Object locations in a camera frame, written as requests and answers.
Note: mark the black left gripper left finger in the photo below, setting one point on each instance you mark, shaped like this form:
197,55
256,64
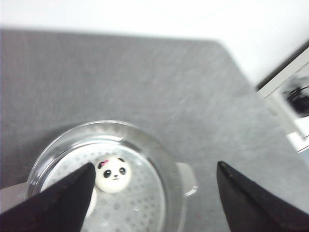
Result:
59,208

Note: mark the stainless steel steamer pot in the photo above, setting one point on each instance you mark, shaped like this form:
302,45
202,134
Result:
153,201

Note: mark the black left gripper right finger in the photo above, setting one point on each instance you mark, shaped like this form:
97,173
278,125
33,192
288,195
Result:
248,207

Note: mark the white background equipment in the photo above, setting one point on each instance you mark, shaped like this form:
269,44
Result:
286,92

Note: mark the panda bun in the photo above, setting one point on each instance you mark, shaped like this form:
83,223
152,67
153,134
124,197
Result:
113,174
92,204

